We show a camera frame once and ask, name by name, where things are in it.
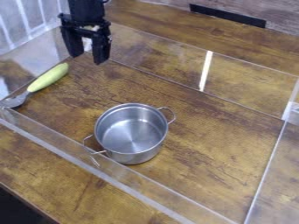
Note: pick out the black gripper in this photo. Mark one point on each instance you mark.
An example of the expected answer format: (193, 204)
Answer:
(75, 29)

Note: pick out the green handled metal spoon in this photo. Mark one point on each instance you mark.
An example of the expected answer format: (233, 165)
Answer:
(49, 78)

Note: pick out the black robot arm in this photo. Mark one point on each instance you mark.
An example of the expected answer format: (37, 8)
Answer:
(87, 10)

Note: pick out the clear acrylic triangular stand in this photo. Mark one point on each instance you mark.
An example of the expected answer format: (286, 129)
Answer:
(87, 44)

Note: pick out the stainless steel pot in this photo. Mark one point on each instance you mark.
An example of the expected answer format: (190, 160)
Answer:
(131, 131)

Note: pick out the black bar in background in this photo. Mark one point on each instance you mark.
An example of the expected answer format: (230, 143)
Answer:
(229, 16)

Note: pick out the clear acrylic enclosure wall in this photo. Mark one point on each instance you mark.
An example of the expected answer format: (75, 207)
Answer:
(157, 195)

